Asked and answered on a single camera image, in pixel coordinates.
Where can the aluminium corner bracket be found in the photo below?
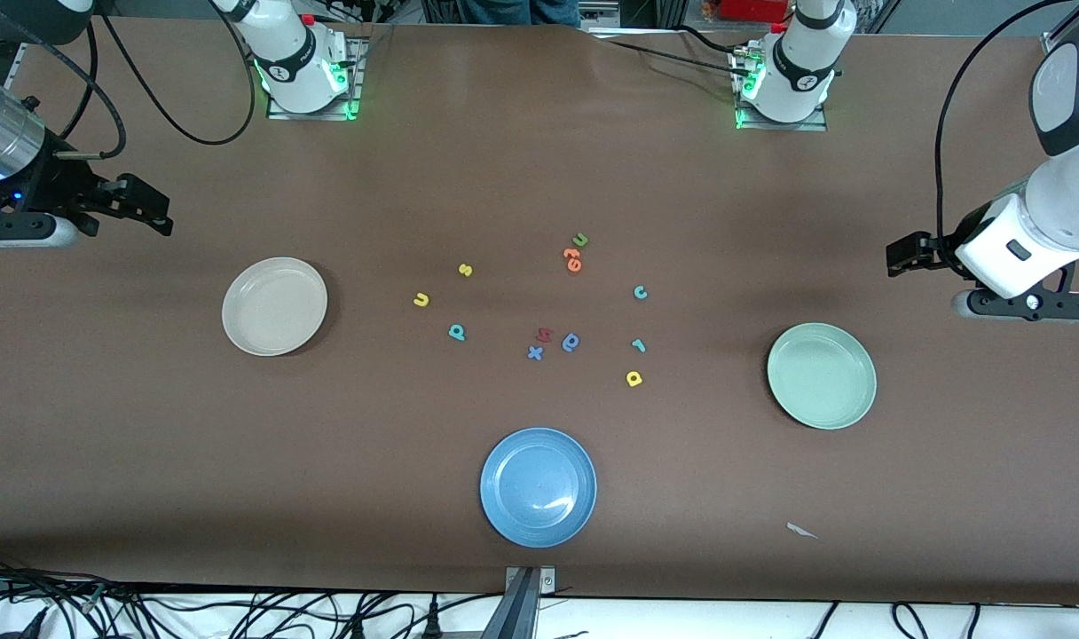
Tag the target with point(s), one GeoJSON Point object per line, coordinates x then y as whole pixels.
{"type": "Point", "coordinates": [1061, 34]}

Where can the blue plate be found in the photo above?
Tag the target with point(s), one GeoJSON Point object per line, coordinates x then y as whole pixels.
{"type": "Point", "coordinates": [538, 488]}

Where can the white paper scrap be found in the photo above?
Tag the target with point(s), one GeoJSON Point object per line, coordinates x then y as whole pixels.
{"type": "Point", "coordinates": [799, 530]}

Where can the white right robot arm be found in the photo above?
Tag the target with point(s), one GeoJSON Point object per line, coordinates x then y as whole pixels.
{"type": "Point", "coordinates": [295, 62]}

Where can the teal foam letter p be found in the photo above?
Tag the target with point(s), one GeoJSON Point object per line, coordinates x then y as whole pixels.
{"type": "Point", "coordinates": [460, 330]}

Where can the black power plug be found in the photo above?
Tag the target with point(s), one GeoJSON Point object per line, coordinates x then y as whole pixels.
{"type": "Point", "coordinates": [433, 626]}

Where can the blue letter p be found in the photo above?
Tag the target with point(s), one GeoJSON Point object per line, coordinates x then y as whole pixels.
{"type": "Point", "coordinates": [576, 340]}

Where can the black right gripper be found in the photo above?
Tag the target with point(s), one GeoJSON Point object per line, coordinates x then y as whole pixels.
{"type": "Point", "coordinates": [60, 189]}

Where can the beige brown plate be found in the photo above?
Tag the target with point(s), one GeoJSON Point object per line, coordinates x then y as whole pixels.
{"type": "Point", "coordinates": [273, 306]}

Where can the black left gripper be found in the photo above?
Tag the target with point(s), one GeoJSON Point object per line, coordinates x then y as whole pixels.
{"type": "Point", "coordinates": [941, 248]}

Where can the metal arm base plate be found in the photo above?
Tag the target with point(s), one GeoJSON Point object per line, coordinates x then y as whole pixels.
{"type": "Point", "coordinates": [806, 126]}
{"type": "Point", "coordinates": [322, 115]}

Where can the person in blue jeans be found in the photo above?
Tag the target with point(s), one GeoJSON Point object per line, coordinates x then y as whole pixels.
{"type": "Point", "coordinates": [522, 11]}

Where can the brown table cover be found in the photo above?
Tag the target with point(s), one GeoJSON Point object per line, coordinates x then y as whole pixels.
{"type": "Point", "coordinates": [539, 160]}

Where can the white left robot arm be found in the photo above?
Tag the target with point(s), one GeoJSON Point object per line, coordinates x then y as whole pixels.
{"type": "Point", "coordinates": [801, 62]}

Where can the red box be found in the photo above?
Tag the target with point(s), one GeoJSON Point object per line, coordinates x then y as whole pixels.
{"type": "Point", "coordinates": [752, 9]}

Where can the metal mount post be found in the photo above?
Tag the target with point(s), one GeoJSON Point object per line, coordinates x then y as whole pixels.
{"type": "Point", "coordinates": [529, 581]}

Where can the green plate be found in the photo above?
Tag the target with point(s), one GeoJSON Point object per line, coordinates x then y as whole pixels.
{"type": "Point", "coordinates": [822, 375]}

